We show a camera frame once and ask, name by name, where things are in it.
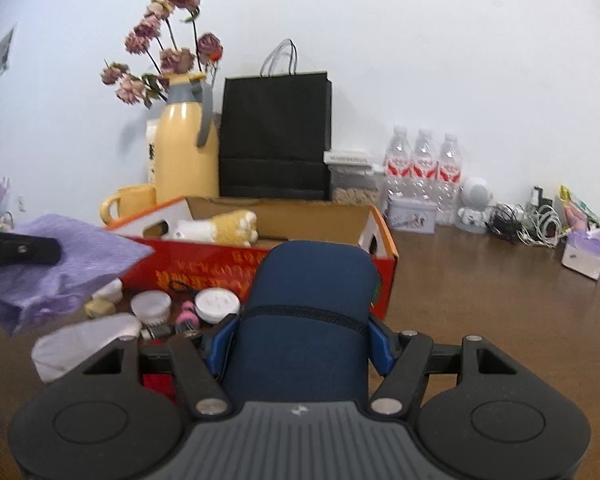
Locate purple white tissue box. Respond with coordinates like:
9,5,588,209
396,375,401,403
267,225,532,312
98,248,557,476
562,228,600,281

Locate white tangled cable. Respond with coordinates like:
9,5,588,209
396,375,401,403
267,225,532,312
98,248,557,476
521,204,565,250

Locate black paper bag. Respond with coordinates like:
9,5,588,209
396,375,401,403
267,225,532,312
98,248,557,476
219,39,332,200

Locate white robot figurine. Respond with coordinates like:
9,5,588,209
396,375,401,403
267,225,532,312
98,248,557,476
454,177,492,234

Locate colourful snack packet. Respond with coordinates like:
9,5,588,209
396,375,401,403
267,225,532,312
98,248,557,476
558,184,600,232

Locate pink hair tie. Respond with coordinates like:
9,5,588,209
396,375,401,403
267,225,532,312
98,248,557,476
173,299,199,334

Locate purple towel cloth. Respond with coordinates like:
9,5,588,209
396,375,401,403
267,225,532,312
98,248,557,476
0,214,154,336

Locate yellow white plush paw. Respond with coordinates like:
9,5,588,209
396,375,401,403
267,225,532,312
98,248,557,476
168,209,259,247

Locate white jar lid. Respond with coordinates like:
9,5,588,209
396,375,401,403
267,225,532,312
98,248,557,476
130,290,172,326

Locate white cloth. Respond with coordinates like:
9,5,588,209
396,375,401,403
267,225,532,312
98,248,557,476
31,313,143,382

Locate black tangled cable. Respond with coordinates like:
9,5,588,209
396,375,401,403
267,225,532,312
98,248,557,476
485,201,531,245

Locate red orange cardboard box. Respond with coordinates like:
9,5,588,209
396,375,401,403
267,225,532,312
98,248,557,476
107,196,399,318

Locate small grey tin box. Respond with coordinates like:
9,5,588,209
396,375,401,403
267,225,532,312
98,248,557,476
386,196,438,234

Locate navy blue pouch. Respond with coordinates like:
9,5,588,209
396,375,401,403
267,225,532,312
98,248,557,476
222,240,379,405

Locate white round jar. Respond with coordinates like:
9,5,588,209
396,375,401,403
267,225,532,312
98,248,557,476
194,287,242,325

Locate water bottle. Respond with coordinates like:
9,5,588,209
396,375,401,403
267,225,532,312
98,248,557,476
437,133,463,226
384,125,412,197
412,128,438,202

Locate dried pink flower bouquet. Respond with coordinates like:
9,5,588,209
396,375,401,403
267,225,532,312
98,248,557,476
99,0,224,108

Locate middle water bottle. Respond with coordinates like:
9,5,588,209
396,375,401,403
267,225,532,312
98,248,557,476
412,128,438,202

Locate yellow thermos jug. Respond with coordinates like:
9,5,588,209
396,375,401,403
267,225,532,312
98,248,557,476
154,73,220,204

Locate clear snack container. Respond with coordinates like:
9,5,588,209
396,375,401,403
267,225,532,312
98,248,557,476
323,151,385,206

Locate yellow ceramic mug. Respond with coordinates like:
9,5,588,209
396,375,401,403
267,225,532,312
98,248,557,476
99,184,156,226

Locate right water bottle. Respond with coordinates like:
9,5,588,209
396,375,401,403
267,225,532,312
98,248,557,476
437,133,463,226

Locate left water bottle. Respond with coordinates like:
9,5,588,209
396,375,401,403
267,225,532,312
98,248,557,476
384,125,412,197

